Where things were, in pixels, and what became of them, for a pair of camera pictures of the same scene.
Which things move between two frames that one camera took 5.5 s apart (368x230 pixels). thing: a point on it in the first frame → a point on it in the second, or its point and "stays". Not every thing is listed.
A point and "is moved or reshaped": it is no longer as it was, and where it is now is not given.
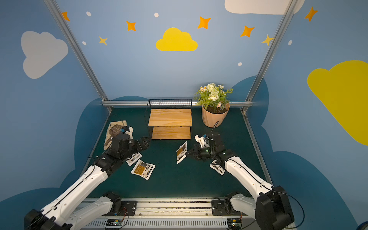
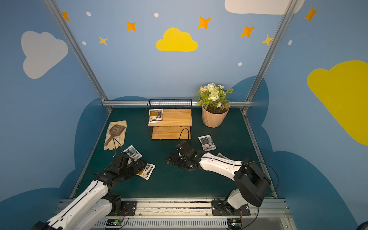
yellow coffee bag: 143,169 stays
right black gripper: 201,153 → 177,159
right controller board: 235,223 stays
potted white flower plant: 215,103 stays
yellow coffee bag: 181,152 is moved or reshaped
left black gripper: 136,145 → 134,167
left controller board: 114,223 stays
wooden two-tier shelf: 169,119 stays
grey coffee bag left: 133,158 stays
